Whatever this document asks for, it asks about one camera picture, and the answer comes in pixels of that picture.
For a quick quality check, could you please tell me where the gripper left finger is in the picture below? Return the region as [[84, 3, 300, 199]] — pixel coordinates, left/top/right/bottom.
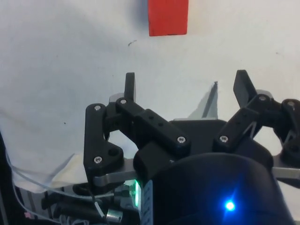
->
[[83, 72, 192, 179]]

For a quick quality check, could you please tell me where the red cube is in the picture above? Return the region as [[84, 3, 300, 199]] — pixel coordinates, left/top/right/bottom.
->
[[148, 0, 189, 37]]

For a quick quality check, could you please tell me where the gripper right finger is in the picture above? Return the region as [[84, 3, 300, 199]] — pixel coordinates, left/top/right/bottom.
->
[[212, 69, 300, 168]]

